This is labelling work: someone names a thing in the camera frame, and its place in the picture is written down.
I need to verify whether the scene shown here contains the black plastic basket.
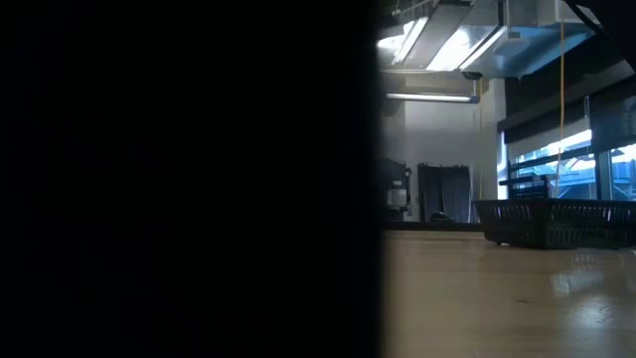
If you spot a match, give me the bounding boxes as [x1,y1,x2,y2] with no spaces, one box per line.
[471,198,636,251]

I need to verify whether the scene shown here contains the black cabinet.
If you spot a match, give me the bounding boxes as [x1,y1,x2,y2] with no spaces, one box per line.
[381,158,413,224]

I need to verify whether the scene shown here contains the black folding panel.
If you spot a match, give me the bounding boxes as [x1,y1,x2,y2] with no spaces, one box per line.
[415,162,472,224]

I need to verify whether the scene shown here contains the fluorescent tube light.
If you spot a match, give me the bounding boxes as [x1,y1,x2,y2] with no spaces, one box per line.
[385,91,481,104]

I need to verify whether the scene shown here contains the black mesh rack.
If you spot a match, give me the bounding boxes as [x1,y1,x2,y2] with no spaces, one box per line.
[498,173,554,201]

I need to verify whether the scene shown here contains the yellow hanging cable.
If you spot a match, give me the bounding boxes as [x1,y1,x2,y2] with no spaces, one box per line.
[554,19,567,199]
[476,78,484,201]

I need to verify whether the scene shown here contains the silver ventilation duct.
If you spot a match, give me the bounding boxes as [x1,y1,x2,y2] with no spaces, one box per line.
[378,0,610,81]

